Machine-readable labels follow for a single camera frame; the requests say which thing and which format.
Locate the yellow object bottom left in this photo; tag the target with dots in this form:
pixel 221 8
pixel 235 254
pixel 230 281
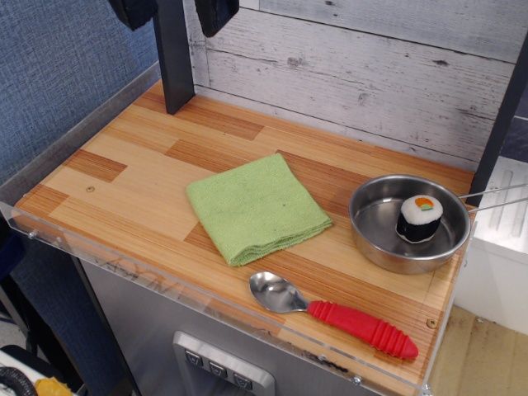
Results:
pixel 52 387

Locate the steel pan with wire handle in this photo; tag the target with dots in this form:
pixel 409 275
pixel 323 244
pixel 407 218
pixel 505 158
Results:
pixel 374 208

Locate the silver button control panel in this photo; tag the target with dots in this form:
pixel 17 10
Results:
pixel 208 370

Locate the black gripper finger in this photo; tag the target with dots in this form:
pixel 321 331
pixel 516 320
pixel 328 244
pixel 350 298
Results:
pixel 215 14
pixel 134 13

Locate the clear acrylic front guard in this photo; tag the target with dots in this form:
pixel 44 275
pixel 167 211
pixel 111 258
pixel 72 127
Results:
pixel 157 272

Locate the plush sushi roll toy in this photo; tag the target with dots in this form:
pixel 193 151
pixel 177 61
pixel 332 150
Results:
pixel 419 218

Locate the green cloth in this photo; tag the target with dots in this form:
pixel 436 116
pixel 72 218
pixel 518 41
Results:
pixel 256 209

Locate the white ridged appliance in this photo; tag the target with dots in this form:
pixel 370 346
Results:
pixel 493 281

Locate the dark right frame post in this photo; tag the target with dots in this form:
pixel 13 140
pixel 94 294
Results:
pixel 498 136

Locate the spoon with red handle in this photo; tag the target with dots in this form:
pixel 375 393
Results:
pixel 279 296

